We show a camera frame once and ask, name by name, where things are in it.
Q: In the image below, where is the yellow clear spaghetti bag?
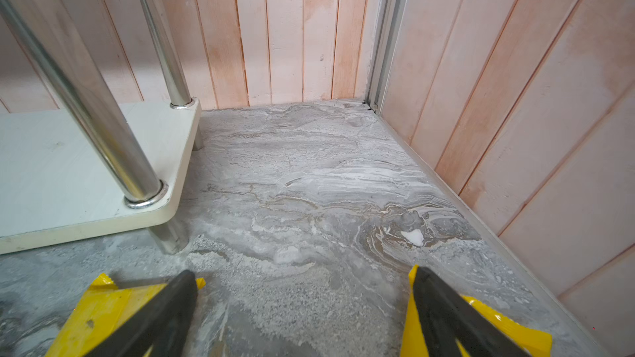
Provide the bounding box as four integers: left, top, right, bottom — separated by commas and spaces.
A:
400, 265, 553, 356

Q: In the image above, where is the yellow barcode spaghetti bag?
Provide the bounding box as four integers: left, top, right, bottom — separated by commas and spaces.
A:
46, 274, 205, 356

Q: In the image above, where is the white two-tier metal shelf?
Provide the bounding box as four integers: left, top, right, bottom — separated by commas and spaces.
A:
1, 0, 201, 254

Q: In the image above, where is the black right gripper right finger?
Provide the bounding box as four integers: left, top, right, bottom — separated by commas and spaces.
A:
413, 266, 527, 356

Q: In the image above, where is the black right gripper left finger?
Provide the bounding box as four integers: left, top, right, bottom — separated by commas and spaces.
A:
88, 270, 198, 356

